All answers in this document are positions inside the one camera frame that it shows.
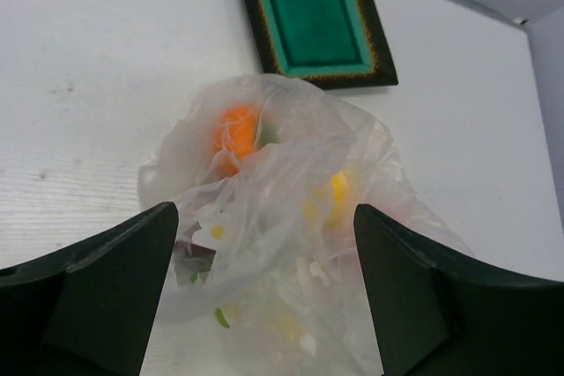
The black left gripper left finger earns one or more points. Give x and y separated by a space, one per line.
88 308

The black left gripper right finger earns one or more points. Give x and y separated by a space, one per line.
437 311

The dark red fake apple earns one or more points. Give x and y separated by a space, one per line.
190 260

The yellow fake pear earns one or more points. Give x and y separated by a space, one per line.
331 204

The clear printed plastic bag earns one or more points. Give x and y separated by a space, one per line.
284 296

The orange fake persimmon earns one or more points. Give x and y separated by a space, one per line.
234 136

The square green black plate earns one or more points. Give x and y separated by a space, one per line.
333 44

